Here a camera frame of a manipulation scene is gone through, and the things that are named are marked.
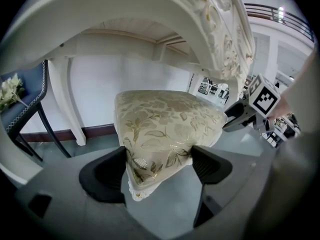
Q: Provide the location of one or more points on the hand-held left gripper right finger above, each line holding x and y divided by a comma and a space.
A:
237, 184

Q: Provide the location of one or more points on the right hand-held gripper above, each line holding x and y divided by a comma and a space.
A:
265, 99

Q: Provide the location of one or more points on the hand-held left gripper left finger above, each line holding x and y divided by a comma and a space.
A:
75, 209

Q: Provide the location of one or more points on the cream cushioned stool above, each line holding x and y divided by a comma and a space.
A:
160, 124

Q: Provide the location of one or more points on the white dressing table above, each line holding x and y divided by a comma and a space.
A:
125, 11

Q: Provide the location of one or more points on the person's right forearm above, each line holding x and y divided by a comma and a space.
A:
287, 101

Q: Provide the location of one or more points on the black balcony railing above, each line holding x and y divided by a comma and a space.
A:
280, 14

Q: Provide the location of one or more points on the blue upholstered chair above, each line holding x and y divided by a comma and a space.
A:
27, 101

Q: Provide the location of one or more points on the white flower bouquet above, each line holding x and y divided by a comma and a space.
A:
10, 91

